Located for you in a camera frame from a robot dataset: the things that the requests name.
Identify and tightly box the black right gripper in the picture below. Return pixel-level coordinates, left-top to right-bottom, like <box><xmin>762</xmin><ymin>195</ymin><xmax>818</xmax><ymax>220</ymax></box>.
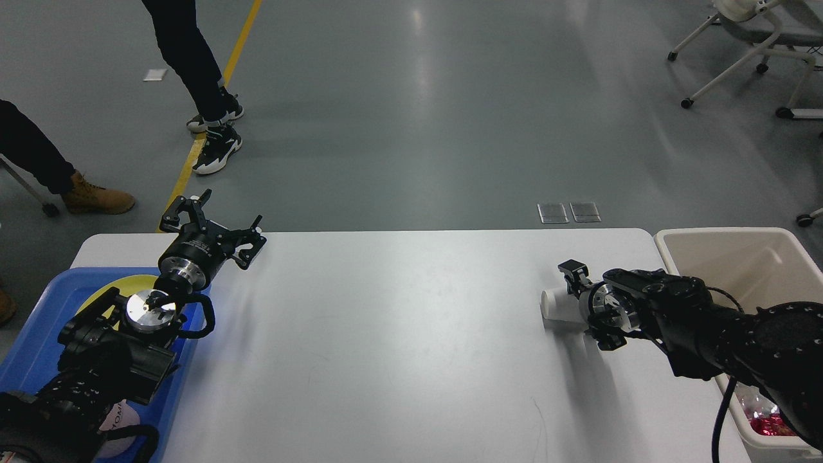
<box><xmin>558</xmin><ymin>260</ymin><xmax>637</xmax><ymax>351</ymax></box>

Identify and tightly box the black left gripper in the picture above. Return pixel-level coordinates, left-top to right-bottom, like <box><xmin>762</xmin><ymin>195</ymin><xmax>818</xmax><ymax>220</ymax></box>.
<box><xmin>157</xmin><ymin>188</ymin><xmax>267</xmax><ymax>290</ymax></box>

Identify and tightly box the yellow plate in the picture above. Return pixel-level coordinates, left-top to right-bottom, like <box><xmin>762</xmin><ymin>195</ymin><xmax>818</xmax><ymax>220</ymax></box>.
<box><xmin>75</xmin><ymin>275</ymin><xmax>157</xmax><ymax>316</ymax></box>

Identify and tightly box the aluminium foil tray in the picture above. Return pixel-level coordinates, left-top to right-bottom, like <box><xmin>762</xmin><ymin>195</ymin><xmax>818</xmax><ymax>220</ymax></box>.
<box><xmin>735</xmin><ymin>382</ymin><xmax>780</xmax><ymax>422</ymax></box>

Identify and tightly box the crushed red soda can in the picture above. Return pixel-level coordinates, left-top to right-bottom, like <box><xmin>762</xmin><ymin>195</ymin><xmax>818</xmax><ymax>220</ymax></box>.
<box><xmin>748</xmin><ymin>413</ymin><xmax>797</xmax><ymax>437</ymax></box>

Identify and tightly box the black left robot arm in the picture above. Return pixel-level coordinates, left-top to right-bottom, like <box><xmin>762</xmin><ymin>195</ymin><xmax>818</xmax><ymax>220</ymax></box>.
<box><xmin>2</xmin><ymin>190</ymin><xmax>266</xmax><ymax>462</ymax></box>

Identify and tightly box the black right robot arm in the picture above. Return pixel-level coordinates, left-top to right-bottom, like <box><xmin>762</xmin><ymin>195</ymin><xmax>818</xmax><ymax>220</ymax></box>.
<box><xmin>558</xmin><ymin>260</ymin><xmax>822</xmax><ymax>461</ymax></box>

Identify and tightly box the black green sneaker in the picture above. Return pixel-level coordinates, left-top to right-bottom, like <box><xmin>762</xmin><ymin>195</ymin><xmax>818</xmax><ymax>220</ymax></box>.
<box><xmin>192</xmin><ymin>124</ymin><xmax>243</xmax><ymax>176</ymax></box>

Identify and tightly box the right floor outlet cover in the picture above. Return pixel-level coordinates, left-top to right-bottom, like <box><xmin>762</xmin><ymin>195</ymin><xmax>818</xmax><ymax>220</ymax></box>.
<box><xmin>570</xmin><ymin>201</ymin><xmax>602</xmax><ymax>223</ymax></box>

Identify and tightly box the floor outlet cover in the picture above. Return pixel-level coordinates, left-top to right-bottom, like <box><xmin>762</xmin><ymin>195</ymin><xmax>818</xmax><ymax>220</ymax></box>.
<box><xmin>537</xmin><ymin>203</ymin><xmax>570</xmax><ymax>224</ymax></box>
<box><xmin>570</xmin><ymin>201</ymin><xmax>602</xmax><ymax>223</ymax></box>

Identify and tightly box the left floor outlet cover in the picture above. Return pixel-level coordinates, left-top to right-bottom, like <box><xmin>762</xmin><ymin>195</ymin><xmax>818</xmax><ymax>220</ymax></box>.
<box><xmin>537</xmin><ymin>203</ymin><xmax>570</xmax><ymax>224</ymax></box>

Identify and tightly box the seated person black shoe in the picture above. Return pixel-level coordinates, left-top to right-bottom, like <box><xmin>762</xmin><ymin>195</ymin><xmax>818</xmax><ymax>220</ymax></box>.
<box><xmin>186</xmin><ymin>87</ymin><xmax>244</xmax><ymax>134</ymax></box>

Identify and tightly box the tan work boot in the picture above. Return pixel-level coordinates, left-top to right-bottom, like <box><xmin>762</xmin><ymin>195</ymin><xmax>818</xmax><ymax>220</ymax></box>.
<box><xmin>60</xmin><ymin>170</ymin><xmax>136</xmax><ymax>215</ymax></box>

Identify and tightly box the grey chair leg caster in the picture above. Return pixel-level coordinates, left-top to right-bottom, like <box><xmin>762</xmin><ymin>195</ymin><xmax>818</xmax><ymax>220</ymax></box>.
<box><xmin>1</xmin><ymin>157</ymin><xmax>60</xmax><ymax>219</ymax></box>

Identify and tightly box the beige plastic bin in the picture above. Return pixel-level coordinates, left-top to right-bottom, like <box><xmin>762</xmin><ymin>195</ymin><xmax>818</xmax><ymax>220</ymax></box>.
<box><xmin>655</xmin><ymin>228</ymin><xmax>822</xmax><ymax>462</ymax></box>

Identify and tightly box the pink mug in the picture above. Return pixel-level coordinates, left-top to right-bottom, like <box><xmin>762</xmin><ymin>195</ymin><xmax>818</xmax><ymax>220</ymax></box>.
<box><xmin>96</xmin><ymin>401</ymin><xmax>141</xmax><ymax>459</ymax></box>

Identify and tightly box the black trouser leg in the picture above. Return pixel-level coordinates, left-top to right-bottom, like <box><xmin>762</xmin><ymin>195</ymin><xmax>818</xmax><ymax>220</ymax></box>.
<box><xmin>1</xmin><ymin>100</ymin><xmax>76</xmax><ymax>195</ymax></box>

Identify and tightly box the blue plastic tray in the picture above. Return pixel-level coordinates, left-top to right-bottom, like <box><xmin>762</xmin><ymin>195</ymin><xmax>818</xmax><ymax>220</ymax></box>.
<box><xmin>1</xmin><ymin>267</ymin><xmax>197</xmax><ymax>462</ymax></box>

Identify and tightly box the white office chair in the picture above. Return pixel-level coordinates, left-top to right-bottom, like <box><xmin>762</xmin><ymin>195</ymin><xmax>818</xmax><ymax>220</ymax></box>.
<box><xmin>667</xmin><ymin>1</ymin><xmax>822</xmax><ymax>120</ymax></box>

